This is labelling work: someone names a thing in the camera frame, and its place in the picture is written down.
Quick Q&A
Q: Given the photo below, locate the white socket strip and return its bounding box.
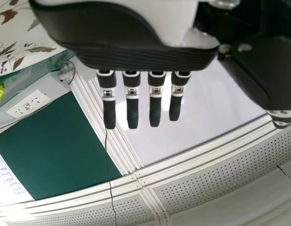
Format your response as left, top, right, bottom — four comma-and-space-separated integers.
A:
6, 89, 53, 119

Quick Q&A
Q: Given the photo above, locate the thin black wire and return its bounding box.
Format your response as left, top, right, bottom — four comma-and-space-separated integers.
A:
104, 127, 118, 226

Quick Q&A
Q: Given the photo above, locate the white plate brown leaf pattern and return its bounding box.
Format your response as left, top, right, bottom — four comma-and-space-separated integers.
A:
0, 0, 65, 79

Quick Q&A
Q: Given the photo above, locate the perforated white panel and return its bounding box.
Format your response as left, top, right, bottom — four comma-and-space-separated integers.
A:
0, 126, 291, 226

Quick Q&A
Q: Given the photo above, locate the slotted cable duct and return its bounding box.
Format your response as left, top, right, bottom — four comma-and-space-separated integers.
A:
57, 70, 73, 82

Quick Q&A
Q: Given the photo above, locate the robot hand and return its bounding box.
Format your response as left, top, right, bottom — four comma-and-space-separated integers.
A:
29, 0, 291, 129

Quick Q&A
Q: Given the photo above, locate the grey cable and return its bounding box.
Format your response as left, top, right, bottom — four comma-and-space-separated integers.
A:
62, 60, 77, 86

